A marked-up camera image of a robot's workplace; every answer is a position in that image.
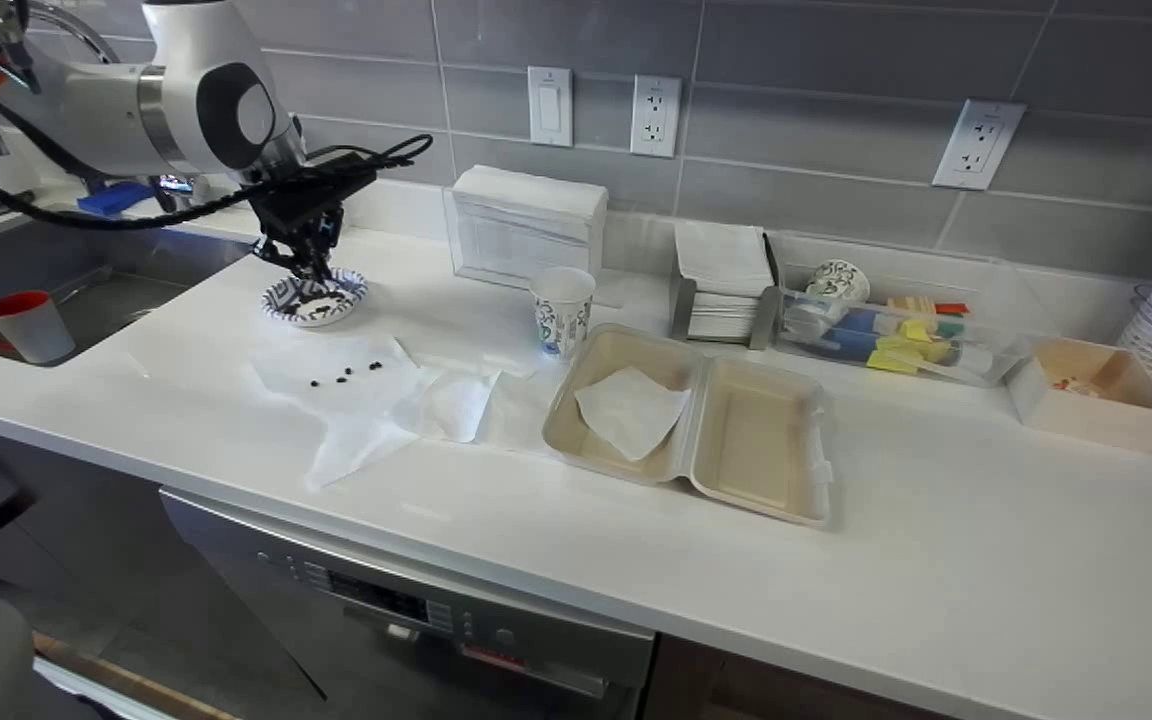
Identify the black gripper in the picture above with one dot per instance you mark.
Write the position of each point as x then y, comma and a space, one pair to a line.
300, 206

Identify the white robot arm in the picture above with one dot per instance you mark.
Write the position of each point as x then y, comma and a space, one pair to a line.
205, 101

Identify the blue patterned paper bowl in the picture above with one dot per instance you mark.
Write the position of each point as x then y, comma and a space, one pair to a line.
313, 302

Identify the white napkin stack dispenser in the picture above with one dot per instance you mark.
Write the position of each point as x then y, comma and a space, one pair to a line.
512, 224

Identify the steel kitchen sink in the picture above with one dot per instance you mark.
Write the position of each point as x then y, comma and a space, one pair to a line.
106, 282

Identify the patterned paper cup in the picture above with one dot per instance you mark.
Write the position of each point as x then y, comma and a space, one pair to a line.
563, 311

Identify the red cup in sink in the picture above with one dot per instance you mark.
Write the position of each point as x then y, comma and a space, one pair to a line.
35, 325

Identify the white napkin in container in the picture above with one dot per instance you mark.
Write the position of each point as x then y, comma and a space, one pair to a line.
631, 411

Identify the stainless dishwasher front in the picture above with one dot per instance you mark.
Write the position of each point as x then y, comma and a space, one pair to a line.
389, 636

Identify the metal napkin holder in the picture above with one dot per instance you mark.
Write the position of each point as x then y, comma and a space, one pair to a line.
725, 287

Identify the beige clamshell takeout container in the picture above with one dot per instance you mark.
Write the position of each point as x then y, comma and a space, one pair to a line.
751, 436

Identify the clear tray of condiment packets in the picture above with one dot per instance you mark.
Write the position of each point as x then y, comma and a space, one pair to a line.
840, 318

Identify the white light switch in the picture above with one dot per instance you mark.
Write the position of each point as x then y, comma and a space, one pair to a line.
551, 105

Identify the white wall outlet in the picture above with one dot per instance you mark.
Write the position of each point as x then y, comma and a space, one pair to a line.
976, 144
655, 115

